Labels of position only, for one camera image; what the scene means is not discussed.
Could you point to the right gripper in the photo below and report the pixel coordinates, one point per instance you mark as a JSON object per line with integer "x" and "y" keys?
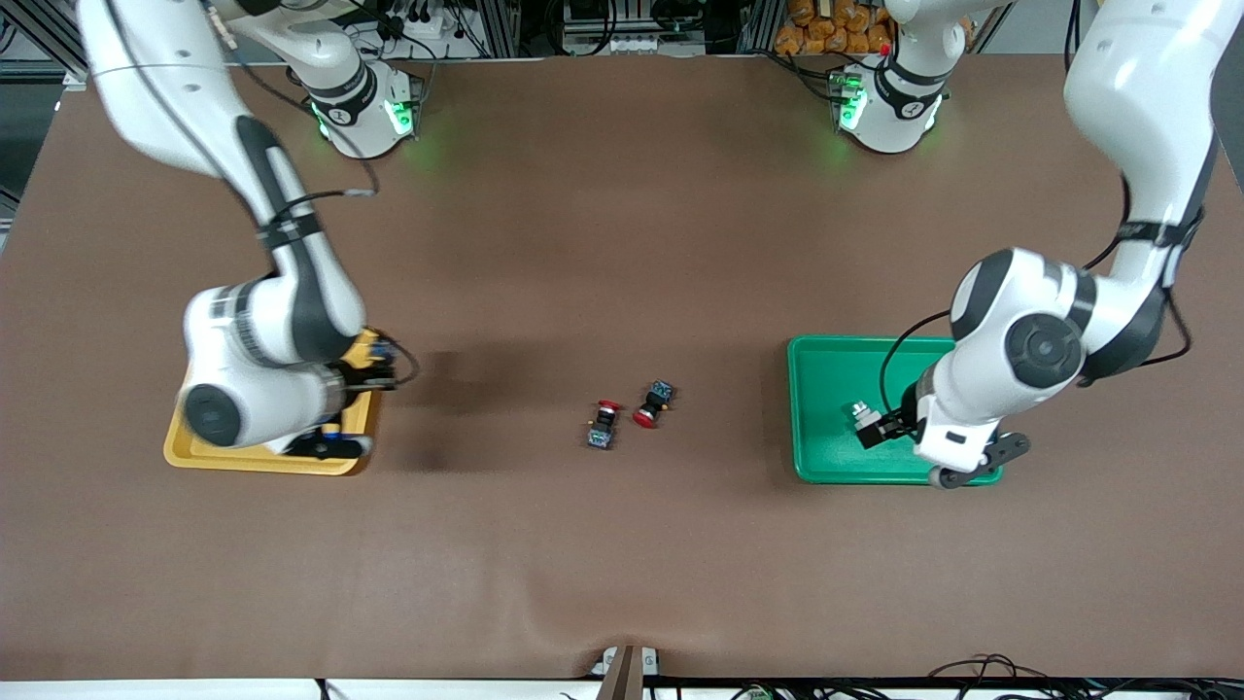
{"x": 362, "y": 372}

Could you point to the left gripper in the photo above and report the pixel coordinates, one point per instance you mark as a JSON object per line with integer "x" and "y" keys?
{"x": 902, "y": 421}

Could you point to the white button with orange block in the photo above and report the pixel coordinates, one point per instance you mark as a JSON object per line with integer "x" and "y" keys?
{"x": 863, "y": 413}

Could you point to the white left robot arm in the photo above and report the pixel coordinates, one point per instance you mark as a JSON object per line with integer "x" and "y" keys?
{"x": 1030, "y": 340}

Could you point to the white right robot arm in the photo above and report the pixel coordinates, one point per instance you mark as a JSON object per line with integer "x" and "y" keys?
{"x": 292, "y": 292}

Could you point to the green plastic tray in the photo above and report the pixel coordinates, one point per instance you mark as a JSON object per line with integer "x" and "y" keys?
{"x": 826, "y": 389}

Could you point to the yellow plastic tray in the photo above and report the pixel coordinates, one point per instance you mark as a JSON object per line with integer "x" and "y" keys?
{"x": 243, "y": 459}

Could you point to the red mushroom push button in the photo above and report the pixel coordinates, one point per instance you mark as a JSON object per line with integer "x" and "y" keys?
{"x": 654, "y": 403}
{"x": 603, "y": 426}

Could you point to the brown table mat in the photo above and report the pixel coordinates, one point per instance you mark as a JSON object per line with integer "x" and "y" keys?
{"x": 622, "y": 544}

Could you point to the pile of orange packets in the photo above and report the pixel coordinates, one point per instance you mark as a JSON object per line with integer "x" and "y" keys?
{"x": 836, "y": 24}

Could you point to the white power strip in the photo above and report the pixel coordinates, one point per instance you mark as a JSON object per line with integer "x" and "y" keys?
{"x": 632, "y": 44}

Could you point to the camera mount post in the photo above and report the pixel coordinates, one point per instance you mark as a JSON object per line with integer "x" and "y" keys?
{"x": 627, "y": 673}

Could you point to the aluminium frame post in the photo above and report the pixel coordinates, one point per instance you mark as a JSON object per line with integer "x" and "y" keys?
{"x": 756, "y": 24}
{"x": 505, "y": 24}

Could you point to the aluminium frame rail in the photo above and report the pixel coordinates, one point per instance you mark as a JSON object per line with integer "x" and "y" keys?
{"x": 39, "y": 70}

